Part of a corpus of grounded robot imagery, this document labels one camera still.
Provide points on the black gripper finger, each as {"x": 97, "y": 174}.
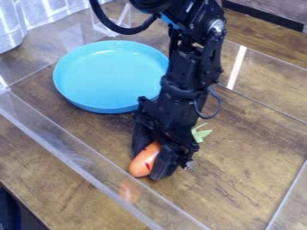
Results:
{"x": 141, "y": 139}
{"x": 171, "y": 157}

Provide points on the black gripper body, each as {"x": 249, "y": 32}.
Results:
{"x": 170, "y": 116}

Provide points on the orange toy carrot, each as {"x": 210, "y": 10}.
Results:
{"x": 142, "y": 165}

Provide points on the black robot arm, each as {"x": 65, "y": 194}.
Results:
{"x": 197, "y": 25}

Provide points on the blue round tray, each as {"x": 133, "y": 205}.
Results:
{"x": 103, "y": 76}

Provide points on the grey checked curtain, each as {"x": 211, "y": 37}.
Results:
{"x": 23, "y": 15}

